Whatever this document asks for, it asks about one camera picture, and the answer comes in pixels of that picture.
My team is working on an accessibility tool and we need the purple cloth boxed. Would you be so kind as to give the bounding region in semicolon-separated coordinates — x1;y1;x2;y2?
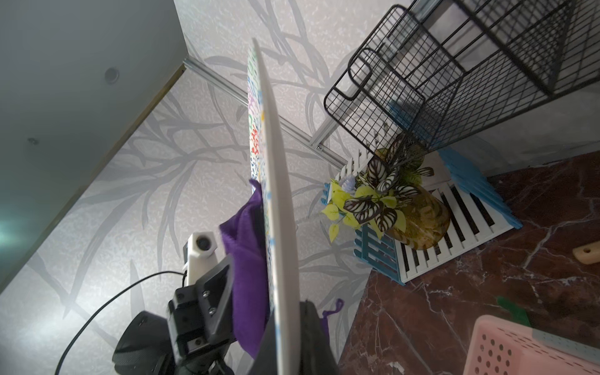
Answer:
219;180;270;359

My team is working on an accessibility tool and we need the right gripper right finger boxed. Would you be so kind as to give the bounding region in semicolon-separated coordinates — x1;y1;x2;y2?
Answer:
298;300;339;375

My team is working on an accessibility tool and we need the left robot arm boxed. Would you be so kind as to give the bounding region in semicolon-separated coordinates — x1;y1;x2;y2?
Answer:
112;256;236;374

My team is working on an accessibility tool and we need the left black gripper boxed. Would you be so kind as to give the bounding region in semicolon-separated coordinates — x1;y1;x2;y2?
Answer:
167;256;234;374

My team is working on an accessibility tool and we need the colourful patterned round plate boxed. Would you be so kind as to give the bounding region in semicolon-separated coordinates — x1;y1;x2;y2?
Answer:
248;39;301;374

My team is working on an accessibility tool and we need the blue white slatted crate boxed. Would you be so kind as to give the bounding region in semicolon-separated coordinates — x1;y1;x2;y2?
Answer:
321;146;523;284

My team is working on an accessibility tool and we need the pink plastic basket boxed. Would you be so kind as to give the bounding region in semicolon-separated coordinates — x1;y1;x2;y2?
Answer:
463;315;599;375

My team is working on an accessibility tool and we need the black wire basket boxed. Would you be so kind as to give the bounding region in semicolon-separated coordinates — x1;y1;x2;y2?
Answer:
323;1;599;167

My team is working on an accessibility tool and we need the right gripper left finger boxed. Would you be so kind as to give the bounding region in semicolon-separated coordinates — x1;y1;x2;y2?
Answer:
247;312;277;375

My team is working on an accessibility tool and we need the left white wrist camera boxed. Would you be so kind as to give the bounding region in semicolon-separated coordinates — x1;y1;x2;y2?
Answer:
183;231;218;287

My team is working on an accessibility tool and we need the potted plant glass vase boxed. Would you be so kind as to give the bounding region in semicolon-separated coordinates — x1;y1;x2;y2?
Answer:
322;137;451;250

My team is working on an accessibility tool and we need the small green plastic piece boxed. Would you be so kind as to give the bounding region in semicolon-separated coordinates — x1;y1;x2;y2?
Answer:
496;296;531;328

